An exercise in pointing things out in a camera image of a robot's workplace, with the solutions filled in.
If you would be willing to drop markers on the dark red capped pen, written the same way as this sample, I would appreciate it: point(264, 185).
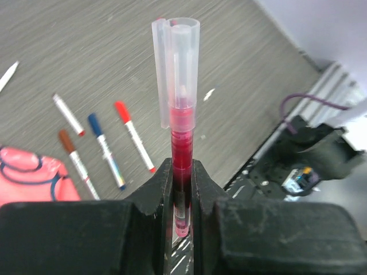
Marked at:
point(181, 160)

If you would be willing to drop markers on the white pen brown cap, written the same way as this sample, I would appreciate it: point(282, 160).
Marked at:
point(75, 158)

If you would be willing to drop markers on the white pen crosswise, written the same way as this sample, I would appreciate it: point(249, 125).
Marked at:
point(8, 75)

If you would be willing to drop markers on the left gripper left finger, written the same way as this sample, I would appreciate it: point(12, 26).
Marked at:
point(128, 236)

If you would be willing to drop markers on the short white pen red tip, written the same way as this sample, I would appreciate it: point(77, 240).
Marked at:
point(126, 119)

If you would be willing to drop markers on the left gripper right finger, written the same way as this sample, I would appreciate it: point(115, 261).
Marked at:
point(269, 236)

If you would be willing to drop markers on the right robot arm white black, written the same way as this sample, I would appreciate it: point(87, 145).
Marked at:
point(293, 165)

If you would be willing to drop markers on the coral patterned cloth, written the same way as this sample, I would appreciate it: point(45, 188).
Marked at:
point(29, 177)

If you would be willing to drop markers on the short white pen beside cloth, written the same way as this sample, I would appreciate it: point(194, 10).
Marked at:
point(68, 115)

